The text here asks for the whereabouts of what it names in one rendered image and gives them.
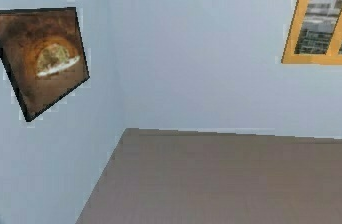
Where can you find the orange framed window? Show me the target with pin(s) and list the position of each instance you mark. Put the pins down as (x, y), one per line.
(332, 36)

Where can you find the brown framed wall picture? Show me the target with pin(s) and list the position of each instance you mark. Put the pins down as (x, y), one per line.
(42, 63)

